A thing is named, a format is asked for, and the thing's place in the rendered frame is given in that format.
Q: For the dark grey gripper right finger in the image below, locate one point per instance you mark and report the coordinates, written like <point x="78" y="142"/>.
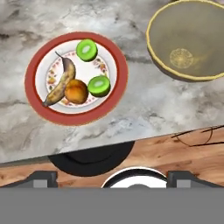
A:
<point x="180" y="179"/>

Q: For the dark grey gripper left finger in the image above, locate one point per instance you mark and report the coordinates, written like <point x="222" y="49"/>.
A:
<point x="43" y="179"/>

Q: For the red rimmed floral plate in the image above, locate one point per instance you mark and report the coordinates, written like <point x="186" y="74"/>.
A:
<point x="40" y="99"/>

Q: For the olive bowl with yellow rim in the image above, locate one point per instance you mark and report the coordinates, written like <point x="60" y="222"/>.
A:
<point x="186" y="35"/>

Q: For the black and white round stool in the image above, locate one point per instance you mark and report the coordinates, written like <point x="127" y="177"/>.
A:
<point x="134" y="176"/>

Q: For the orange fruit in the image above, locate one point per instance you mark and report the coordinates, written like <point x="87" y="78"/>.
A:
<point x="76" y="91"/>

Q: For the spotted yellow banana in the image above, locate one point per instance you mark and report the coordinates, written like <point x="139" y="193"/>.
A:
<point x="64" y="81"/>

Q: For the green kiwi half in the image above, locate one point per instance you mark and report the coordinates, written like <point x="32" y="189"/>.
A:
<point x="87" y="50"/>
<point x="99" y="86"/>

